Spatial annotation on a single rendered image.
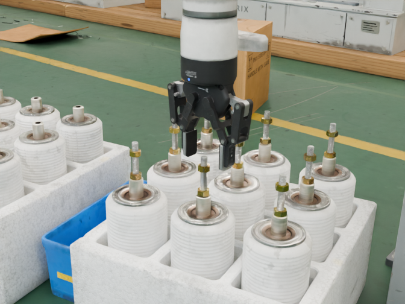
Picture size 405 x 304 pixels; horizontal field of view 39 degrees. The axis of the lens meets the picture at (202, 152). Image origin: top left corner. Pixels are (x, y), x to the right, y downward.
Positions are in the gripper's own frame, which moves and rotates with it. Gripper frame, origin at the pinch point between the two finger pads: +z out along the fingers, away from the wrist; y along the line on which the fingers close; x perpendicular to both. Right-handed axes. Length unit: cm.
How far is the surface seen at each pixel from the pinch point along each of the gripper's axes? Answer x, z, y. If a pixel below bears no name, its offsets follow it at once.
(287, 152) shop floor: 79, 36, -41
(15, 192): -10.6, 15.6, -36.9
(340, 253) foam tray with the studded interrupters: 15.0, 16.9, 14.2
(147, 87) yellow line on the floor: 96, 36, -123
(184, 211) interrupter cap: -2.1, 9.4, -2.5
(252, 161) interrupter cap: 19.8, 9.6, -7.3
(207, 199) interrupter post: -0.4, 6.9, 0.5
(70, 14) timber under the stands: 169, 34, -285
